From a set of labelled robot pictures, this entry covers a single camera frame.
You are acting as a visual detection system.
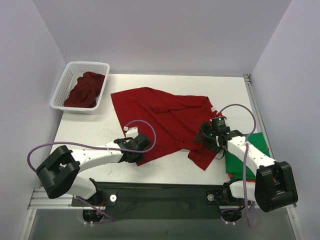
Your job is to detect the red t-shirt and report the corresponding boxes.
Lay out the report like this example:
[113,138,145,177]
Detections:
[111,87,217,170]

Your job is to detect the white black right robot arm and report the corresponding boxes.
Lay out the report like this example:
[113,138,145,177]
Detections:
[195,117,298,213]

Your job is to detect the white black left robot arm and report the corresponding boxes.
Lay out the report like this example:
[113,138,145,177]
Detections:
[35,133,151,206]

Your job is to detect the green folded t-shirt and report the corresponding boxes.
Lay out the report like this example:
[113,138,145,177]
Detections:
[224,132,271,181]

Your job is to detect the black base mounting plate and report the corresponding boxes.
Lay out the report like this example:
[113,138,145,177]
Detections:
[71,181,243,222]

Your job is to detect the dark red crumpled shirt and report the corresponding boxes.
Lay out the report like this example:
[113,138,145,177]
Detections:
[63,71,105,108]

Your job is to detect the white perforated plastic basket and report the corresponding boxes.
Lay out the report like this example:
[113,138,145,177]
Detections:
[50,61,110,115]

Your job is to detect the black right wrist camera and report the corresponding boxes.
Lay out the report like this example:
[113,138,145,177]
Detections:
[211,116,228,132]

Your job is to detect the aluminium frame rail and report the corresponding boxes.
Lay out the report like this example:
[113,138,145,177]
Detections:
[243,74,304,240]

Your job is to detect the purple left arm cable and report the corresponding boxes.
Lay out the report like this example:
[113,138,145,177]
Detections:
[26,120,157,173]

